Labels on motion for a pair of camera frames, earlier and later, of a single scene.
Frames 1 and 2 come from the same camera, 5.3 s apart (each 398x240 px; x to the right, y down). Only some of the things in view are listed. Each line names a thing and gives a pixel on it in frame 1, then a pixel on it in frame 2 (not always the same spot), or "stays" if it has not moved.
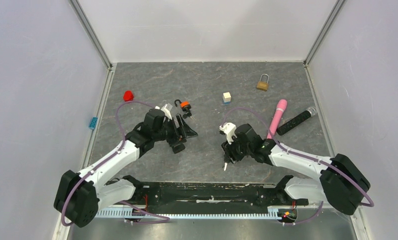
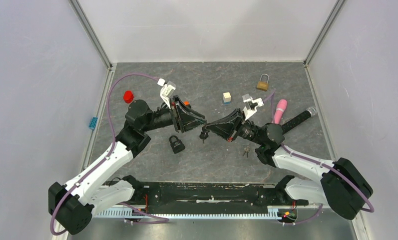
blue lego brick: [93, 123] stays
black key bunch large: [226, 161] -> [204, 134]
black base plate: [155, 196] stays
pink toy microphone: [281, 106] stays
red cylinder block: [128, 95] stays
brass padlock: [263, 83] stays
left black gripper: [176, 140] -> [182, 118]
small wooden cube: [226, 98] stays
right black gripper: [229, 151] -> [234, 119]
